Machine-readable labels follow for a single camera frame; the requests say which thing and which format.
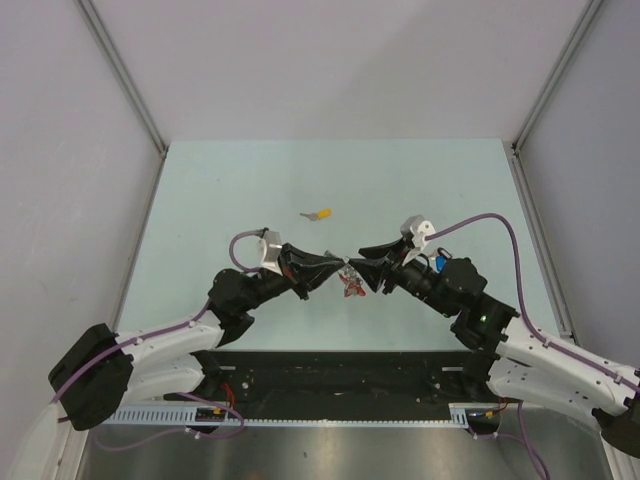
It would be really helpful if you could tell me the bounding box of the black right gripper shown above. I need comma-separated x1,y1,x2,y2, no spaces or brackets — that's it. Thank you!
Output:
348,237,455,318

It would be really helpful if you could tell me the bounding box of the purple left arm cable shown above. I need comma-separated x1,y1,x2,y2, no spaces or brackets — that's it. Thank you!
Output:
49,227,266,426

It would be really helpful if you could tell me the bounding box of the grey slotted cable duct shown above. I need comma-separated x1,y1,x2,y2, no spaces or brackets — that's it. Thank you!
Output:
107,402,501,431

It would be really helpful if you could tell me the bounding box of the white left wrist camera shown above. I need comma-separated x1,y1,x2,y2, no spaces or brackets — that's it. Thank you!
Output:
258,229,282,275

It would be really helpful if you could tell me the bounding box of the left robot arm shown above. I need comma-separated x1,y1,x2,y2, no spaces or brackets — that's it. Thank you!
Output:
48,243,345,431

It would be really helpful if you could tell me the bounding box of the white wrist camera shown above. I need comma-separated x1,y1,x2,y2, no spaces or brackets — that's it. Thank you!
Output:
258,229,282,275
400,215,436,266

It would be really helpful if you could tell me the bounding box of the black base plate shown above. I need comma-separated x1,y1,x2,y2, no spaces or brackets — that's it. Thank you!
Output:
190,350,499,407

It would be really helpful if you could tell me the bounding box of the aluminium frame post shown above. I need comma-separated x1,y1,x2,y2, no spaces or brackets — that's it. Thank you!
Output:
510,0,608,156
74,0,169,156

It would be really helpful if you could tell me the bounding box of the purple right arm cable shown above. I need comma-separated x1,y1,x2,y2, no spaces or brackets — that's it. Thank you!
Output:
432,213,639,389

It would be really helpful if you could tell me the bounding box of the right aluminium frame post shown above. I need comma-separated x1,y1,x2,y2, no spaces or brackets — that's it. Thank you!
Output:
510,0,608,156

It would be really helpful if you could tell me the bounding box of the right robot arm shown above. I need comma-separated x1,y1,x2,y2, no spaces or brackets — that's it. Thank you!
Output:
349,240,639,457

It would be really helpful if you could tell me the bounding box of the left aluminium frame post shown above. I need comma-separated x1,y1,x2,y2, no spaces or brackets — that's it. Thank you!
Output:
74,0,169,156

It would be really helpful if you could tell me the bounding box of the blue tagged key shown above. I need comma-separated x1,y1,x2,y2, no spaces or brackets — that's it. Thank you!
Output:
435,247,452,272

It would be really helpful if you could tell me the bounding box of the red handled key organizer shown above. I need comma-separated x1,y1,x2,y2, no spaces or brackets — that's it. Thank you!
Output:
324,250,366,298

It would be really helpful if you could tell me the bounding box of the yellow tagged key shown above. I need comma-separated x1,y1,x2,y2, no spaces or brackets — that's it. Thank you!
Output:
300,208,332,221

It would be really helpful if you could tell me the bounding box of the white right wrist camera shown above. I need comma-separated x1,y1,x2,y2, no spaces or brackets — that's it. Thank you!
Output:
400,215,436,266

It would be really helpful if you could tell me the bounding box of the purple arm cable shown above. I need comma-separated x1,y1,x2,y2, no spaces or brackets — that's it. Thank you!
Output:
432,213,639,389
49,227,266,426

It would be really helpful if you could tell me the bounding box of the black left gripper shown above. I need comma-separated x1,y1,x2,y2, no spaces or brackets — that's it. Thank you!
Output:
240,242,343,311

